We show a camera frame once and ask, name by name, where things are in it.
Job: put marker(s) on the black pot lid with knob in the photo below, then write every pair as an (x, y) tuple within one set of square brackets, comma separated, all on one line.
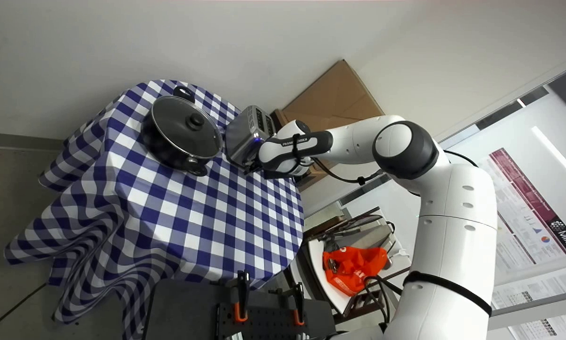
[(185, 125)]

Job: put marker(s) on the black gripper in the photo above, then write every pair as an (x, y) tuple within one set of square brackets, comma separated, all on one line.
[(257, 157)]

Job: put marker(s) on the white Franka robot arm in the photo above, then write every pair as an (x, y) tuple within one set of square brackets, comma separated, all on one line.
[(453, 220)]

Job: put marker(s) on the blue white checkered tablecloth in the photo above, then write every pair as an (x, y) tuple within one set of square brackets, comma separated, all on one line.
[(170, 220)]

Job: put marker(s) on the black cooking pot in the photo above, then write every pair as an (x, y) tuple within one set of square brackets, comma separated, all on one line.
[(163, 153)]

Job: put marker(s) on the orange power tool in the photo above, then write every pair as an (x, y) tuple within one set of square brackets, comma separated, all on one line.
[(355, 267)]

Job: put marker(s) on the wall poster with red stripe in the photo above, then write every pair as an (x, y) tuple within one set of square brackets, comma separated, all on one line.
[(534, 201)]

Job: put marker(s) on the silver two-slot toaster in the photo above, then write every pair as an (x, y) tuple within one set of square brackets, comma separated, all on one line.
[(246, 129)]

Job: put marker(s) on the large plain cardboard box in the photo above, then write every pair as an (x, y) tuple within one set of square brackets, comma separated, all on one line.
[(333, 95)]

